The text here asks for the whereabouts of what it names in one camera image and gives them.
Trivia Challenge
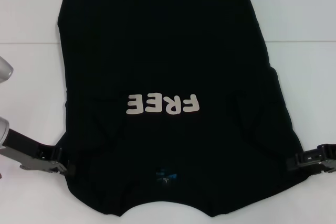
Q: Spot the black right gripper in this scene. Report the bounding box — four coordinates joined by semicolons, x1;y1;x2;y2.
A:
287;143;336;174

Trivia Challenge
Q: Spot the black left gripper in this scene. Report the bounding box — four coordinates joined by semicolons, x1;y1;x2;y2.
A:
6;128;76;179

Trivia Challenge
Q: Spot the black shirt with FREE print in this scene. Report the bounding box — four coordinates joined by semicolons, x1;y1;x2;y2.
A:
56;0;310;218

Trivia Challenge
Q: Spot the grey right wrist camera bracket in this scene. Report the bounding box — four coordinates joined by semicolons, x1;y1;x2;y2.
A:
316;159;336;175

